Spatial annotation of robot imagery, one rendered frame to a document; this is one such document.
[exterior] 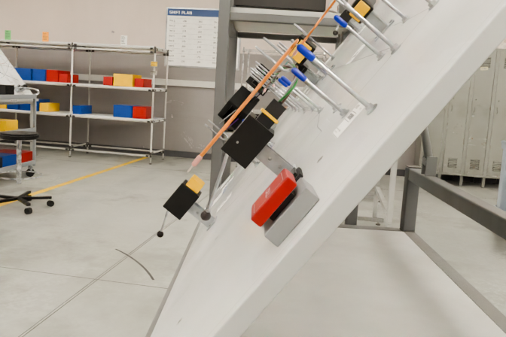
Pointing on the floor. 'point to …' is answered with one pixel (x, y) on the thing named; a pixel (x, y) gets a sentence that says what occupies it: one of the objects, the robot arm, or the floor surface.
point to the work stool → (22, 171)
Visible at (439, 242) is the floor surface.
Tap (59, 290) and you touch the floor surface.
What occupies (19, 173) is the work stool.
